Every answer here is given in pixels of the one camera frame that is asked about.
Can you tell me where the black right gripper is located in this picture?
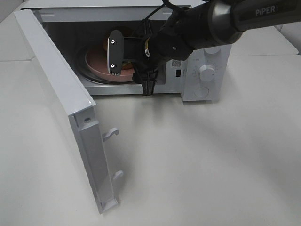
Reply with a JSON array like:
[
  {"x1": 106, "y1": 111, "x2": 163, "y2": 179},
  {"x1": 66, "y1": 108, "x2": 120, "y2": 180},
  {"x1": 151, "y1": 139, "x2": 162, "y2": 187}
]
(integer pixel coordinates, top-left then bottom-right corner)
[{"x1": 107, "y1": 20, "x2": 158, "y2": 96}]

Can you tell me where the white microwave knob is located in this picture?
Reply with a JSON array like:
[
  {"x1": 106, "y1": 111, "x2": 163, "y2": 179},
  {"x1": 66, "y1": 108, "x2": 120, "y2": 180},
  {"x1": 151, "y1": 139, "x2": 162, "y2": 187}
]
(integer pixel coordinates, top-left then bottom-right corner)
[
  {"x1": 204, "y1": 47, "x2": 221, "y2": 55},
  {"x1": 198, "y1": 65, "x2": 215, "y2": 82}
]

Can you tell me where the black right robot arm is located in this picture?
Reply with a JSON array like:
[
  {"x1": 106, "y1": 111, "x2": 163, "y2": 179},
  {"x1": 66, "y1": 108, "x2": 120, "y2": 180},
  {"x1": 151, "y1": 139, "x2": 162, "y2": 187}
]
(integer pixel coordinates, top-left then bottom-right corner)
[{"x1": 107, "y1": 0, "x2": 301, "y2": 96}]

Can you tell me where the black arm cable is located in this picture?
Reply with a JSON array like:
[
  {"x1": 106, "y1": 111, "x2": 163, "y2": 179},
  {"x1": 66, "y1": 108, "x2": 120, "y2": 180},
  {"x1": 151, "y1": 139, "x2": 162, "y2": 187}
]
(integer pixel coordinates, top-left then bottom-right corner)
[{"x1": 138, "y1": 0, "x2": 189, "y2": 36}]

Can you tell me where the pink round plate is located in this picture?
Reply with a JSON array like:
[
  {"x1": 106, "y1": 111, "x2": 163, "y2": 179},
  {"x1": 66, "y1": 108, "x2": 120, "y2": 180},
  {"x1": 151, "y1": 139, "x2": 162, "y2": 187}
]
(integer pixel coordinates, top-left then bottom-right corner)
[{"x1": 85, "y1": 47, "x2": 134, "y2": 83}]

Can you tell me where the white microwave oven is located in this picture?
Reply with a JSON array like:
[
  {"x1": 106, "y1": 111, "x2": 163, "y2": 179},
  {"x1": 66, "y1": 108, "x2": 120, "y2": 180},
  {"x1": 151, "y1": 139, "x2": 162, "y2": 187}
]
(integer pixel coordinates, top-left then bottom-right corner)
[{"x1": 15, "y1": 0, "x2": 231, "y2": 101}]

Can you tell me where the glass microwave turntable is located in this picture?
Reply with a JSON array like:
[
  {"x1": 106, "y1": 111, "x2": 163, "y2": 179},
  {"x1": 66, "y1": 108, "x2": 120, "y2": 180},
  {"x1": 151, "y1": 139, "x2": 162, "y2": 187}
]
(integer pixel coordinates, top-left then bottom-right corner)
[{"x1": 75, "y1": 45, "x2": 133, "y2": 85}]

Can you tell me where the toy hamburger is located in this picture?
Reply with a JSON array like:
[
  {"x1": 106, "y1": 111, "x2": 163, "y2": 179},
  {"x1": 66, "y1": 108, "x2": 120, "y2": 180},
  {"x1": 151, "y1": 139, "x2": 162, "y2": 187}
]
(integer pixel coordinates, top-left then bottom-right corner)
[{"x1": 103, "y1": 29, "x2": 141, "y2": 70}]

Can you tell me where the white microwave door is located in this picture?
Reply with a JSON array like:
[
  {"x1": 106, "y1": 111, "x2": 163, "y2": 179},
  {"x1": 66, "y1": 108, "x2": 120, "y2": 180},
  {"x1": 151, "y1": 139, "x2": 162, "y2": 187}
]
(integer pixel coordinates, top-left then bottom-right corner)
[{"x1": 14, "y1": 9, "x2": 119, "y2": 213}]

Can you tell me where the round white door button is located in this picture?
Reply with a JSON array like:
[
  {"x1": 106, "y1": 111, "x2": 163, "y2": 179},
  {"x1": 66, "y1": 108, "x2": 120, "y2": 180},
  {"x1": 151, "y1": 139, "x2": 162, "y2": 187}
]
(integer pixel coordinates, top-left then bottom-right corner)
[{"x1": 195, "y1": 87, "x2": 209, "y2": 98}]

